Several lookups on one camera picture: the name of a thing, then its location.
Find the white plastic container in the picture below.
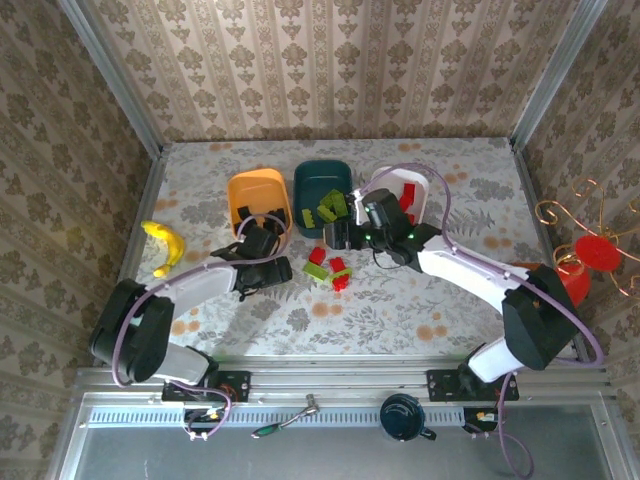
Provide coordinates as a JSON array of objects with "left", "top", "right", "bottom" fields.
[{"left": 369, "top": 166, "right": 432, "bottom": 227}]

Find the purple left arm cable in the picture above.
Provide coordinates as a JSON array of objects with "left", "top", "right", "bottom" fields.
[{"left": 112, "top": 213, "right": 294, "bottom": 441}]

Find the green handled flexible tool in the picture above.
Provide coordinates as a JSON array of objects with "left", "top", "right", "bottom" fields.
[{"left": 251, "top": 393, "right": 321, "bottom": 440}]

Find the grey slotted cable duct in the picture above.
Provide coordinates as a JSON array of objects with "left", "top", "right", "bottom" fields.
[{"left": 82, "top": 405, "right": 466, "bottom": 427}]

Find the gold wire red ball ornament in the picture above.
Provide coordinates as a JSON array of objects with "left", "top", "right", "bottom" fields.
[{"left": 534, "top": 178, "right": 640, "bottom": 310}]

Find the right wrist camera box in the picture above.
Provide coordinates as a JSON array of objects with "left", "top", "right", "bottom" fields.
[{"left": 352, "top": 188, "right": 402, "bottom": 230}]

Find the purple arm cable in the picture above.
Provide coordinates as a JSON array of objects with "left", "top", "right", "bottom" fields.
[
  {"left": 112, "top": 213, "right": 294, "bottom": 441},
  {"left": 358, "top": 163, "right": 605, "bottom": 479}
]

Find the dark teal plastic container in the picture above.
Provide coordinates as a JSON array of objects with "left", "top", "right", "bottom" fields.
[{"left": 293, "top": 158, "right": 355, "bottom": 239}]

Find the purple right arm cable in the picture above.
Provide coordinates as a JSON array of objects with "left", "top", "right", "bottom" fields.
[{"left": 358, "top": 163, "right": 605, "bottom": 479}]

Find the orange plastic container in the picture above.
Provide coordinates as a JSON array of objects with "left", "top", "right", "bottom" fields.
[{"left": 227, "top": 168, "right": 294, "bottom": 242}]

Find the dark blue mug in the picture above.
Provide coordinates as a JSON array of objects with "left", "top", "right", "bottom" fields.
[{"left": 378, "top": 393, "right": 437, "bottom": 444}]

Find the aluminium frame post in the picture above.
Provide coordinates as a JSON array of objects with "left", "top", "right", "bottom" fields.
[
  {"left": 57, "top": 0, "right": 166, "bottom": 159},
  {"left": 508, "top": 0, "right": 610, "bottom": 151}
]

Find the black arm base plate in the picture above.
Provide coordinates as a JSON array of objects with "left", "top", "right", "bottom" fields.
[
  {"left": 427, "top": 368, "right": 519, "bottom": 404},
  {"left": 162, "top": 369, "right": 251, "bottom": 404}
]

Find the aluminium front frame rail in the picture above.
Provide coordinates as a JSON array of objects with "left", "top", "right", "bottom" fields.
[{"left": 74, "top": 354, "right": 611, "bottom": 406}]

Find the yellow banana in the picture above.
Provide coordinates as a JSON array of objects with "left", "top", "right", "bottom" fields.
[{"left": 141, "top": 220, "right": 187, "bottom": 279}]

